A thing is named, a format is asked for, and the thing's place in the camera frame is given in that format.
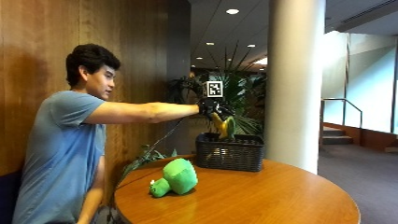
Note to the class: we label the white marker cube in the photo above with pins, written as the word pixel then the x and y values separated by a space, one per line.
pixel 215 89

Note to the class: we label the metal stair handrail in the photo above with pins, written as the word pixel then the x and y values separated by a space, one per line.
pixel 343 109

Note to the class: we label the round wooden table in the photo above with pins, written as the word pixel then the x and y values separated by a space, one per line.
pixel 236 196

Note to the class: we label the large green potted plant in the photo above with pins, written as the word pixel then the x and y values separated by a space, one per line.
pixel 239 93

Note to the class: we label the small leafy plant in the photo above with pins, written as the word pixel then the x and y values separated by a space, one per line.
pixel 143 160

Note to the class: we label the black woven basket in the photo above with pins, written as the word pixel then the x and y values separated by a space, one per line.
pixel 231 152

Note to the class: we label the green plush toy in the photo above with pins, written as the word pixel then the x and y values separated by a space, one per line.
pixel 176 177

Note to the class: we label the yellow corn plush toy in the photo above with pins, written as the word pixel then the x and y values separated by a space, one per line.
pixel 226 126

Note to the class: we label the the person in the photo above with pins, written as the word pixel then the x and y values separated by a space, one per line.
pixel 62 149

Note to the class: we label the white round column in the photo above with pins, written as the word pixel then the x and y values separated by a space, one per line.
pixel 295 84

